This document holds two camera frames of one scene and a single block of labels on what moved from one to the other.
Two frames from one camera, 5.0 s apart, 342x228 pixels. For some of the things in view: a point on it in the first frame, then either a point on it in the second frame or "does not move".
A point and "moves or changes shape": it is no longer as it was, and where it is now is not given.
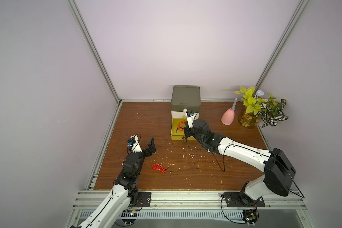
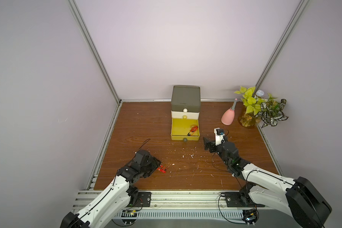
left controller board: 128,216 does not move
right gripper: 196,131 → 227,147
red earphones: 157,166 does not move
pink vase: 228,117 does not move
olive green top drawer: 185,108 does not move
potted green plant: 267,110 does not move
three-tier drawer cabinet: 184,99 does not move
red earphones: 178,128 moves or changes shape
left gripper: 150,150 → 155,164
